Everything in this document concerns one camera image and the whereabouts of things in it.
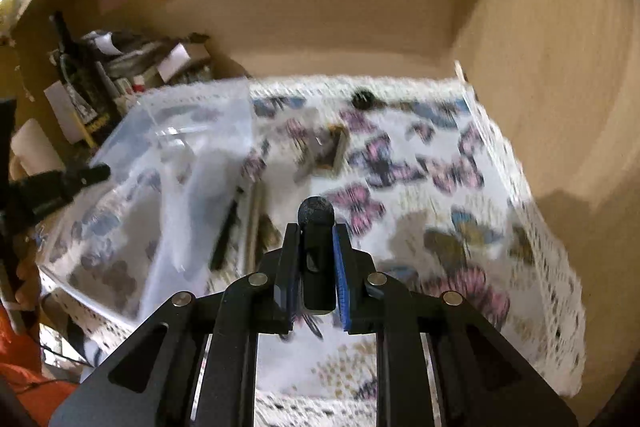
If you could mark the orange cloth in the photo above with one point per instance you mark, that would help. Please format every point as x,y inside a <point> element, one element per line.
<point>25,367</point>

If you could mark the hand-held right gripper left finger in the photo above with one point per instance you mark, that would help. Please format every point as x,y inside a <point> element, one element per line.
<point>294,277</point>

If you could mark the clear plastic zip bag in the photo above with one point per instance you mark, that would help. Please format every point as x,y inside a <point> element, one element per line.
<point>175,147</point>

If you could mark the black round cap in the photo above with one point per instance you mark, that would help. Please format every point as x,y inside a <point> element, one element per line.
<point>362,99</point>

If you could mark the white paper roll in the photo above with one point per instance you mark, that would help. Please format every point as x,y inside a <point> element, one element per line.
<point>32,147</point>

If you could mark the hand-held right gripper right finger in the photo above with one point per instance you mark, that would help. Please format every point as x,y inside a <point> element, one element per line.
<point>342,277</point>

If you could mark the white paper card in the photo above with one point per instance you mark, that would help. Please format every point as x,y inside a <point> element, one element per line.
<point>62,112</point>

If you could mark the pile of cluttered supplies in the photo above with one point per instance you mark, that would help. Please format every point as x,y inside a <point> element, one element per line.
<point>150,57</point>

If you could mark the small wooden frame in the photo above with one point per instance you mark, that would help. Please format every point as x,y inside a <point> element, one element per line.
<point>327,152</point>

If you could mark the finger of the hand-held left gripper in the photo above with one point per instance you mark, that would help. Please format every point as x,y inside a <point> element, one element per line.
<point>55,187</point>

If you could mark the black pen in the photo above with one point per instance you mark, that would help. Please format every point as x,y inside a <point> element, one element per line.
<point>225,232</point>

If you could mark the butterfly printed tablecloth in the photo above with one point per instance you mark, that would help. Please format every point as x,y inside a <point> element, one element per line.
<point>425,187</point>

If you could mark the silver metal rod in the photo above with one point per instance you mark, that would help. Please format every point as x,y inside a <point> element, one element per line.
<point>252,227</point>

